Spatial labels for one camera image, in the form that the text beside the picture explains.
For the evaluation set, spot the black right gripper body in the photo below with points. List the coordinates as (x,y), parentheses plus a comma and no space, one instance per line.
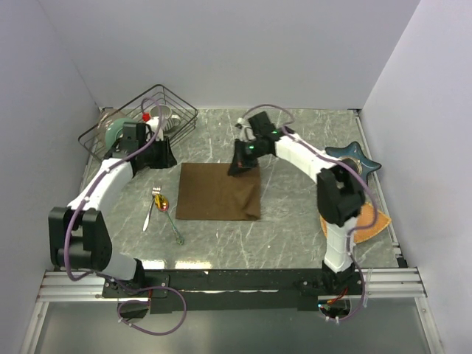
(247,153)

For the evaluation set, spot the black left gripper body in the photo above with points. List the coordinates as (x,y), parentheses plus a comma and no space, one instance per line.
(156,155)

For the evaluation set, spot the brown cloth napkin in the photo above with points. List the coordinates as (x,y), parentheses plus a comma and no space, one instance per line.
(207,193)

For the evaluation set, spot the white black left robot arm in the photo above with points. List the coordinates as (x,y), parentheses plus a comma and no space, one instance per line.
(78,235)

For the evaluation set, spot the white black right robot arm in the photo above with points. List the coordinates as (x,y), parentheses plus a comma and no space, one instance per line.
(339,192)

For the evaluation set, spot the striped ceramic mug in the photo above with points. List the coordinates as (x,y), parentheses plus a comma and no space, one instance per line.
(171,120)

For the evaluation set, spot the silver fork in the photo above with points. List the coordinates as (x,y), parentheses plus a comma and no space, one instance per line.
(154,192)

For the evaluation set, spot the iridescent spoon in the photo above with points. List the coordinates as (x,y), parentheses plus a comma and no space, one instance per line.
(163,205)

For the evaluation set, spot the green ceramic bowl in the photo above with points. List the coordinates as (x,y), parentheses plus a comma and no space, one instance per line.
(114,131)

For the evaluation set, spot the clear glass jar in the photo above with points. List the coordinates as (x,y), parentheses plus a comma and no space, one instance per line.
(106,118)

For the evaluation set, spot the blue star-shaped dish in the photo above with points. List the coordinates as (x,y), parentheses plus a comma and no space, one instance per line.
(354,156)

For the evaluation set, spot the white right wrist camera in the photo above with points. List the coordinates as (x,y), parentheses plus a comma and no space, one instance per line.
(245,130)

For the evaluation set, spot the black wire dish rack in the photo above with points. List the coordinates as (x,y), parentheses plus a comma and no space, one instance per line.
(134,109)

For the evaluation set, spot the aluminium frame rail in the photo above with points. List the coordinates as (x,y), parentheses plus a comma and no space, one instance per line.
(374,283)

